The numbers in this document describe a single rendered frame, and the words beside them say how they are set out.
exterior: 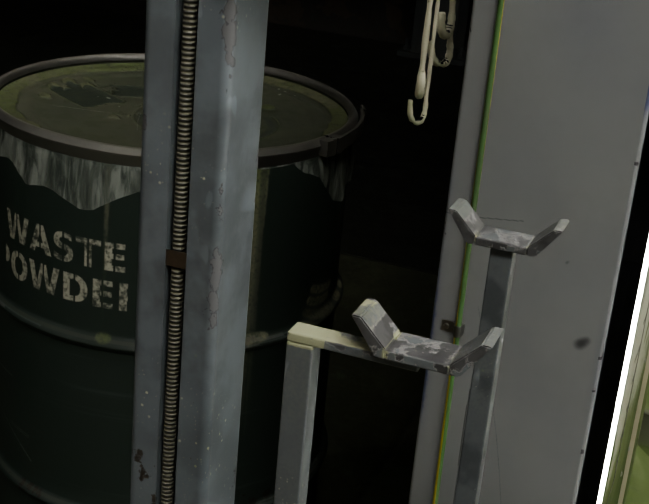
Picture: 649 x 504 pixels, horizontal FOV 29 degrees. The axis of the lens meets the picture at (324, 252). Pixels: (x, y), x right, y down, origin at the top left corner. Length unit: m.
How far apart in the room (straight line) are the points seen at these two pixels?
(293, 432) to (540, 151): 0.57
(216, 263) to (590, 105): 0.52
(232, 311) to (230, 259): 0.04
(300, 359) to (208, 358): 0.13
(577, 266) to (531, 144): 0.13
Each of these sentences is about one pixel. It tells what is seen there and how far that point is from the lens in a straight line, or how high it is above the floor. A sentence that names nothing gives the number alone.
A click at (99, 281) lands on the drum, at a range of 1.79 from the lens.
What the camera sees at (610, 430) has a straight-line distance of 1.34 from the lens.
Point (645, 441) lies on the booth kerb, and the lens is 2.78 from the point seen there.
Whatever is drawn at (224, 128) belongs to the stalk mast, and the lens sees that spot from 0.77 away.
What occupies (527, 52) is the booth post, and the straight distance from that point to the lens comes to 1.22.
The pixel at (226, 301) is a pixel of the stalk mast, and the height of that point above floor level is 1.06.
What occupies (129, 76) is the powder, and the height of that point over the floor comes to 0.86.
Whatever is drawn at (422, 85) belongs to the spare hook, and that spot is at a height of 1.10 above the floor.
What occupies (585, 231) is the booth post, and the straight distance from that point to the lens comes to 1.25.
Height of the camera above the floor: 1.40
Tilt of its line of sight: 22 degrees down
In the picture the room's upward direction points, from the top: 5 degrees clockwise
